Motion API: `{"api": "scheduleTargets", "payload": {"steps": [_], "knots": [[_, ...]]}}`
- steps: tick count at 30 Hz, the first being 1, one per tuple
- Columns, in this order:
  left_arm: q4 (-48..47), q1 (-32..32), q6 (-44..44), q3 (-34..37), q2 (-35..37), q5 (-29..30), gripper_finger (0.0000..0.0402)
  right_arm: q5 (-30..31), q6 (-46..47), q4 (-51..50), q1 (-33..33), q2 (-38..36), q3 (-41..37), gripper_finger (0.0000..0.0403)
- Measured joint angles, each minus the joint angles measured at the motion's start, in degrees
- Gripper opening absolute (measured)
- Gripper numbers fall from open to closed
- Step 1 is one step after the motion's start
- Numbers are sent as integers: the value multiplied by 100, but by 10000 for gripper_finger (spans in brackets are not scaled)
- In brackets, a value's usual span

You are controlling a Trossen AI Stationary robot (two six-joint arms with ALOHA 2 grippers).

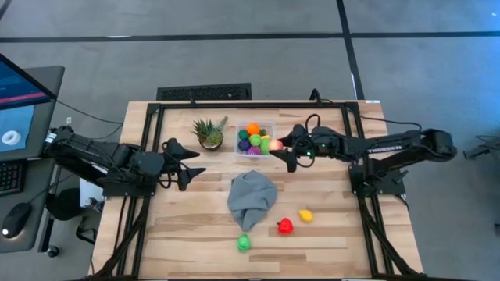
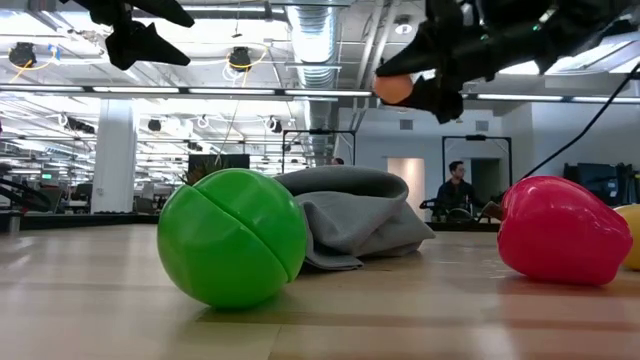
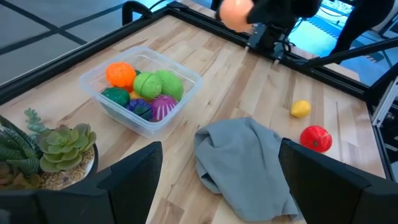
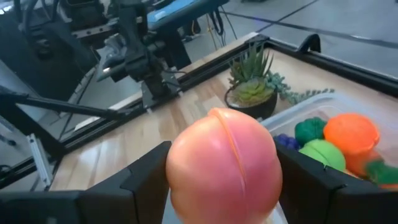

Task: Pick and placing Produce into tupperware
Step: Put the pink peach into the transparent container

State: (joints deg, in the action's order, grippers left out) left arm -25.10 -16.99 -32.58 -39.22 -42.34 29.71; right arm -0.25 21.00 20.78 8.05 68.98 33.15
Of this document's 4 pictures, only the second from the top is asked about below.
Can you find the black frame stand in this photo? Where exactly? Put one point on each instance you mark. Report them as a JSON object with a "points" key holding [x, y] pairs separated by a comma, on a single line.
{"points": [[320, 131], [475, 137]]}

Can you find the green two-part toy fruit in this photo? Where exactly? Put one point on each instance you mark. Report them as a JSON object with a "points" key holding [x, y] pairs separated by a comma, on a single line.
{"points": [[225, 240]]}

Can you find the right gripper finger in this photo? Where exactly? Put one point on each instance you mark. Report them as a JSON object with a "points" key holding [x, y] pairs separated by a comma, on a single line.
{"points": [[440, 102], [425, 50]]}

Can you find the white pillar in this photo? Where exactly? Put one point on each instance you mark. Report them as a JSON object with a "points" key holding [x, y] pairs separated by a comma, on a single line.
{"points": [[115, 145]]}

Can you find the black beam with light strips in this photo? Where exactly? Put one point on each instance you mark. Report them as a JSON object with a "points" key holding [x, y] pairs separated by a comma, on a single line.
{"points": [[225, 91]]}

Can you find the black screen panel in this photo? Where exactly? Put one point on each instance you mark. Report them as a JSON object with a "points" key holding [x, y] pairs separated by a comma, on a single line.
{"points": [[235, 161]]}

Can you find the dark background monitors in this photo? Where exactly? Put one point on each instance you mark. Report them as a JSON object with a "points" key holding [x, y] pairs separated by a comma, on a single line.
{"points": [[595, 180]]}

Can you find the yellow toy lemon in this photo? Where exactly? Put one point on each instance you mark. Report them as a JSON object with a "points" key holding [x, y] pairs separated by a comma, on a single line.
{"points": [[634, 235]]}

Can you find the peach toy fruit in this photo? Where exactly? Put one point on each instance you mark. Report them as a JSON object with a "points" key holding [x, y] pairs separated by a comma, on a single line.
{"points": [[392, 90]]}

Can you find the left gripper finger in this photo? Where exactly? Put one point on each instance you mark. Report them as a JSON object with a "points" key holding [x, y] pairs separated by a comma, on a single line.
{"points": [[160, 11], [135, 50]]}

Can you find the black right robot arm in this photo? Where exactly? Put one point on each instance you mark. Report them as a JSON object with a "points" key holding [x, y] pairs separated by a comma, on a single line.
{"points": [[600, 20]]}

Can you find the potted succulent plant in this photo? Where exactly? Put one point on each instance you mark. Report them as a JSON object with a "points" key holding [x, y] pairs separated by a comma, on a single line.
{"points": [[197, 175]]}

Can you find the person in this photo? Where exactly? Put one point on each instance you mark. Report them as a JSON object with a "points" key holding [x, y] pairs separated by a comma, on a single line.
{"points": [[338, 161], [456, 192]]}

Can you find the silver ceiling air duct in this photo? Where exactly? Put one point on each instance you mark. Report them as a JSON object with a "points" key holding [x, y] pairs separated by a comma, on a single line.
{"points": [[314, 40]]}

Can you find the red toy bell pepper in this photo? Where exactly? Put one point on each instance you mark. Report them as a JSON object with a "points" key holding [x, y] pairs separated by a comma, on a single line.
{"points": [[560, 235]]}

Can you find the grey cloth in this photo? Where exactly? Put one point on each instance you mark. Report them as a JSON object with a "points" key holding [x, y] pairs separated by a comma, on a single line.
{"points": [[360, 220]]}

